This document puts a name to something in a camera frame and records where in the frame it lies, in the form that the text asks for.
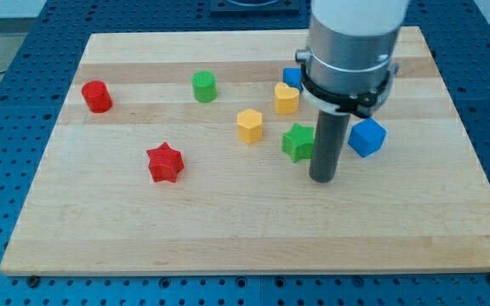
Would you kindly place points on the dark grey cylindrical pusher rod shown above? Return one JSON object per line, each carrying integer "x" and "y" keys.
{"x": 328, "y": 142}

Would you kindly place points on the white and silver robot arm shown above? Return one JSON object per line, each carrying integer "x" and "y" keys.
{"x": 347, "y": 69}

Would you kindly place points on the yellow hexagon block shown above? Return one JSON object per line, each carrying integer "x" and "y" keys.
{"x": 250, "y": 126}

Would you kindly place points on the green star block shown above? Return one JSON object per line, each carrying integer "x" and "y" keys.
{"x": 298, "y": 142}

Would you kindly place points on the blue cube block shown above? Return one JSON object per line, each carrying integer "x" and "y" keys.
{"x": 367, "y": 137}

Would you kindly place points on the yellow heart block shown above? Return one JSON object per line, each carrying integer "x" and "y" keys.
{"x": 286, "y": 99}

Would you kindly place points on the blue block behind heart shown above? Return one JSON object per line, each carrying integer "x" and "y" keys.
{"x": 292, "y": 77}

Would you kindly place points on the green cylinder block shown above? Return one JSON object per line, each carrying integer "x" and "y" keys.
{"x": 204, "y": 86}

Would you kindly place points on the wooden board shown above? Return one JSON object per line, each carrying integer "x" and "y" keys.
{"x": 421, "y": 204}

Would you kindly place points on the red star block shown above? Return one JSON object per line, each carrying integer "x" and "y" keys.
{"x": 165, "y": 163}

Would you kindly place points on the red cylinder block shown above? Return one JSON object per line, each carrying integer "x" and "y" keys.
{"x": 96, "y": 96}

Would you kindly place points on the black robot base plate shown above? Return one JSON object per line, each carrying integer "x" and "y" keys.
{"x": 253, "y": 6}

